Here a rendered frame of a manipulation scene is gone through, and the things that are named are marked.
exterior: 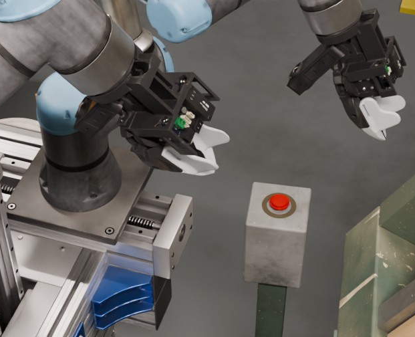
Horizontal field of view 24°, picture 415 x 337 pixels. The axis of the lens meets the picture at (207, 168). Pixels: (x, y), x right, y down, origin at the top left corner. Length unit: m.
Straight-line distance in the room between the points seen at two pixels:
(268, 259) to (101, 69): 1.07
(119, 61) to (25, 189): 0.90
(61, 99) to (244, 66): 2.09
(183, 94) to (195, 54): 2.75
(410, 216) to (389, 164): 1.45
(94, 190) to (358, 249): 0.55
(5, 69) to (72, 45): 0.07
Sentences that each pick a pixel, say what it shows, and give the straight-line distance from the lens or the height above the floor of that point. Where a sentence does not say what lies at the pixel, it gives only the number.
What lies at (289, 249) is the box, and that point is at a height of 0.87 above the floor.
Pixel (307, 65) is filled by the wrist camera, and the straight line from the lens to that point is 1.39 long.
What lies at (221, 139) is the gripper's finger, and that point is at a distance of 1.09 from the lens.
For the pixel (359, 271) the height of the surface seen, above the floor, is 0.86.
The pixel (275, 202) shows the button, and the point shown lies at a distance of 1.90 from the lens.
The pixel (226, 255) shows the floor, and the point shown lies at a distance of 3.04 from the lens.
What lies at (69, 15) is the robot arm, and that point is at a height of 1.81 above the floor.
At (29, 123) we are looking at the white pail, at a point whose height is 0.37.
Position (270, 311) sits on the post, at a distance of 2.14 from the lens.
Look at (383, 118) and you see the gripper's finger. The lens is 1.41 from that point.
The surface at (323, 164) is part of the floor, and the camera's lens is 3.32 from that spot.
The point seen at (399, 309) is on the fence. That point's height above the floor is 0.96.
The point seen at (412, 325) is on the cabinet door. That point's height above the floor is 0.95.
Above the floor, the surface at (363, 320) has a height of 0.88.
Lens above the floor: 2.34
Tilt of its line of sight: 45 degrees down
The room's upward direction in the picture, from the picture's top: straight up
